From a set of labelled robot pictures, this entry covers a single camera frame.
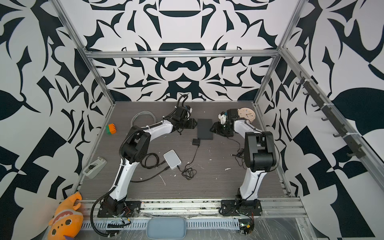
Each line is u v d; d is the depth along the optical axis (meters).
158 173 0.85
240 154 0.93
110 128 1.02
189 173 0.85
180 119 0.83
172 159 0.90
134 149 0.59
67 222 0.64
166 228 0.67
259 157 0.51
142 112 1.11
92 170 0.83
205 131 1.01
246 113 1.10
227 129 0.83
